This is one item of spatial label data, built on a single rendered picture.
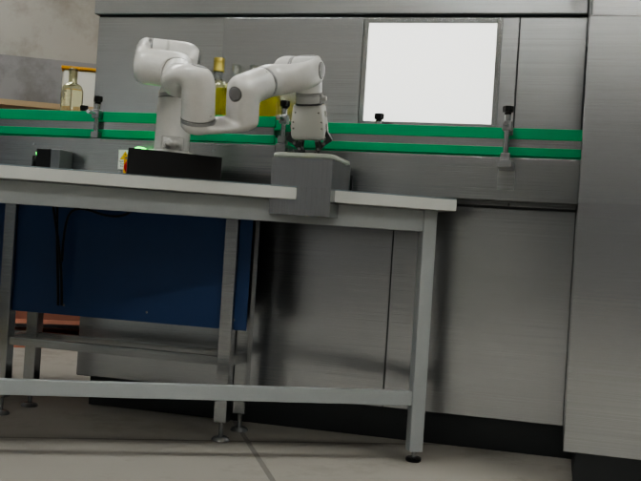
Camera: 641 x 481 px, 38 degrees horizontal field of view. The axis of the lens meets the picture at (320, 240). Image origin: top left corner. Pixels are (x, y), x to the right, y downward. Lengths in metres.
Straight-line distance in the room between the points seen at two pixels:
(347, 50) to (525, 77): 0.56
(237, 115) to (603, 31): 0.98
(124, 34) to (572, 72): 1.49
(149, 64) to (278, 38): 0.72
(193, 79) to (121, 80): 1.02
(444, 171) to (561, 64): 0.51
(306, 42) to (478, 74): 0.56
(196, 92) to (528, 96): 1.11
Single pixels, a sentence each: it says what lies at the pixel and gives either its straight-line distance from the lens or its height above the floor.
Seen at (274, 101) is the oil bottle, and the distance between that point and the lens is 2.90.
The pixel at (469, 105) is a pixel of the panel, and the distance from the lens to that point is 2.94.
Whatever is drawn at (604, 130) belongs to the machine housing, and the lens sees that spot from 2.56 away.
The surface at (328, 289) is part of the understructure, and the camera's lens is 3.00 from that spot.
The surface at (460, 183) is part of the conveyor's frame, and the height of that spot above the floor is 0.80.
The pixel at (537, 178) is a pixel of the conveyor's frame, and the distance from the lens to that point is 2.71.
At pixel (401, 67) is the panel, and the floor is 1.17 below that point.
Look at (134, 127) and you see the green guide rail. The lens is 2.94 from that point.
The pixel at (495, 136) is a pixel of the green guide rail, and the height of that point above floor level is 0.94.
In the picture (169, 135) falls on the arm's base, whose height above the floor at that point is 0.86.
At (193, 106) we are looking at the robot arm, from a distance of 2.32.
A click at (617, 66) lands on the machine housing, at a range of 2.59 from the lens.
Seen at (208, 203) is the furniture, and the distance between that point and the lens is 2.54.
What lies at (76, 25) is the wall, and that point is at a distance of 5.96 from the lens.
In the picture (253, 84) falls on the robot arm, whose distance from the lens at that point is 2.35.
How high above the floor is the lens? 0.60
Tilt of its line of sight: level
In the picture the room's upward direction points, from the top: 4 degrees clockwise
